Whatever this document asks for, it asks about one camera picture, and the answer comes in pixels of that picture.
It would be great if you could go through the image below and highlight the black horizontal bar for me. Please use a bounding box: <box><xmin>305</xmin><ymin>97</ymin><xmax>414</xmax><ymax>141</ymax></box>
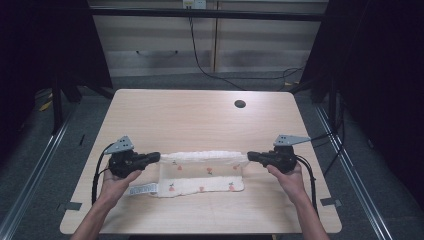
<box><xmin>89</xmin><ymin>8</ymin><xmax>332</xmax><ymax>23</ymax></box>

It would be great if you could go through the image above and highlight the black curtain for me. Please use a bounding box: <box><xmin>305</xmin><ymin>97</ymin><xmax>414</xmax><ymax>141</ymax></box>
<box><xmin>0</xmin><ymin>0</ymin><xmax>113</xmax><ymax>161</ymax></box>
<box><xmin>299</xmin><ymin>0</ymin><xmax>424</xmax><ymax>209</ymax></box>

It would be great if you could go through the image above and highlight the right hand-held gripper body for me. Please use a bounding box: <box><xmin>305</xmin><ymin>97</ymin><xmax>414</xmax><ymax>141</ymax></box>
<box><xmin>265</xmin><ymin>134</ymin><xmax>312</xmax><ymax>174</ymax></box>

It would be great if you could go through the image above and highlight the person's left hand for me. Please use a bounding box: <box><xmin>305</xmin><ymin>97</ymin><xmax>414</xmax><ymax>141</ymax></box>
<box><xmin>98</xmin><ymin>168</ymin><xmax>143</xmax><ymax>205</ymax></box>

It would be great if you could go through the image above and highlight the grey tape piece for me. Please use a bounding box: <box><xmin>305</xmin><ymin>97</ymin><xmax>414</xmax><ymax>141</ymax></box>
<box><xmin>320</xmin><ymin>197</ymin><xmax>343</xmax><ymax>208</ymax></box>
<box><xmin>57</xmin><ymin>201</ymin><xmax>83</xmax><ymax>212</ymax></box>

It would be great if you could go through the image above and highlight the black metal stand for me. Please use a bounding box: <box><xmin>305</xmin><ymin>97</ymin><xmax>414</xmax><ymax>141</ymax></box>
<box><xmin>50</xmin><ymin>78</ymin><xmax>65</xmax><ymax>135</ymax></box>

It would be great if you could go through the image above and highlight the black wall cable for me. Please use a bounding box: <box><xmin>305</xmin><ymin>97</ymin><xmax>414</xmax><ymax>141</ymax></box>
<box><xmin>188</xmin><ymin>16</ymin><xmax>305</xmax><ymax>92</ymax></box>

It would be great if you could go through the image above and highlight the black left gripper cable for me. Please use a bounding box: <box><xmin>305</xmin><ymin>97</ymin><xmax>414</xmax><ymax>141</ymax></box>
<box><xmin>91</xmin><ymin>143</ymin><xmax>116</xmax><ymax>205</ymax></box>

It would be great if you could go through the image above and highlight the white wall socket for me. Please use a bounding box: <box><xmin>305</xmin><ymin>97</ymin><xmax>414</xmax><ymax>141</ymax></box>
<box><xmin>182</xmin><ymin>0</ymin><xmax>207</xmax><ymax>10</ymax></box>

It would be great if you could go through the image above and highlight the person's right hand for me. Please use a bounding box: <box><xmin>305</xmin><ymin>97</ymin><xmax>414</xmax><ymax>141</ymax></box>
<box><xmin>266</xmin><ymin>163</ymin><xmax>308</xmax><ymax>205</ymax></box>

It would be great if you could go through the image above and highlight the metal floor rail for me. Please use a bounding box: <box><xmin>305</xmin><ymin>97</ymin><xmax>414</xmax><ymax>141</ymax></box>
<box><xmin>314</xmin><ymin>105</ymin><xmax>396</xmax><ymax>240</ymax></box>
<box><xmin>0</xmin><ymin>108</ymin><xmax>78</xmax><ymax>240</ymax></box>

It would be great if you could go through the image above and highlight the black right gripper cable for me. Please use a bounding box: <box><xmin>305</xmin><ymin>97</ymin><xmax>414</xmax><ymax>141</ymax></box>
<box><xmin>294</xmin><ymin>154</ymin><xmax>318</xmax><ymax>216</ymax></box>

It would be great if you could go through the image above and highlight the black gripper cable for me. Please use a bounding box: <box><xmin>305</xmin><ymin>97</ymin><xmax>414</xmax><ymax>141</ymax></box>
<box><xmin>91</xmin><ymin>143</ymin><xmax>116</xmax><ymax>205</ymax></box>
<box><xmin>294</xmin><ymin>154</ymin><xmax>318</xmax><ymax>216</ymax></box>

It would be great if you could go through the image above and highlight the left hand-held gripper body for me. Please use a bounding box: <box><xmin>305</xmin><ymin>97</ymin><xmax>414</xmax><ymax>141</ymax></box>
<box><xmin>103</xmin><ymin>135</ymin><xmax>148</xmax><ymax>179</ymax></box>

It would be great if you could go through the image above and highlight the white towel with cherry print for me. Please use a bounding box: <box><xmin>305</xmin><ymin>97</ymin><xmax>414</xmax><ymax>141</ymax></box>
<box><xmin>128</xmin><ymin>150</ymin><xmax>251</xmax><ymax>199</ymax></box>

